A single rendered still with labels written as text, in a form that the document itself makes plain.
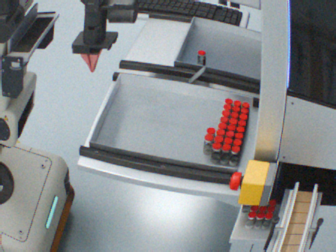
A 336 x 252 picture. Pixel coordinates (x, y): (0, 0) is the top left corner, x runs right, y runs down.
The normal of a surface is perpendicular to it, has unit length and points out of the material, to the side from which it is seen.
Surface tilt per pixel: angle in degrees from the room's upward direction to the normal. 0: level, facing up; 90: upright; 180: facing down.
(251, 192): 90
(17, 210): 0
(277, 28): 90
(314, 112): 90
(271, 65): 90
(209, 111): 0
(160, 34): 0
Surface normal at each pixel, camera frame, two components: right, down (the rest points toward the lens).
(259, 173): 0.03, -0.75
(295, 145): -0.24, 0.64
